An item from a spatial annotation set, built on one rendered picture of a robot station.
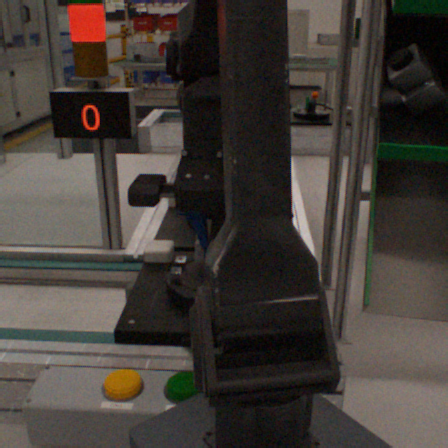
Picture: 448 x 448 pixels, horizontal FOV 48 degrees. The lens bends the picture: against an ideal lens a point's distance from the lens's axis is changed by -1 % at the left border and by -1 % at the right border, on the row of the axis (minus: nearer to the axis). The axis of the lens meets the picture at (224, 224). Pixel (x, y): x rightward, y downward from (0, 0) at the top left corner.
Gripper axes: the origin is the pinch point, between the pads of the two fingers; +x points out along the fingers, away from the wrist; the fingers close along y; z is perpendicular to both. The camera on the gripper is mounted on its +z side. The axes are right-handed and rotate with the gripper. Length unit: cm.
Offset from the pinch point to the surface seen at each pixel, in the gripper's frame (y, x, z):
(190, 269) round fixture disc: -3.6, 10.3, -9.2
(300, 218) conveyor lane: 15.2, 13.0, -38.0
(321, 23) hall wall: 137, -17, -1052
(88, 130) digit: -19.6, -9.1, -16.5
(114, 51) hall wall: -300, 40, -1082
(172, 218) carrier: -10.3, 12.0, -34.1
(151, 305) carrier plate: -8.3, 12.4, -2.0
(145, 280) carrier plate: -10.6, 12.3, -9.0
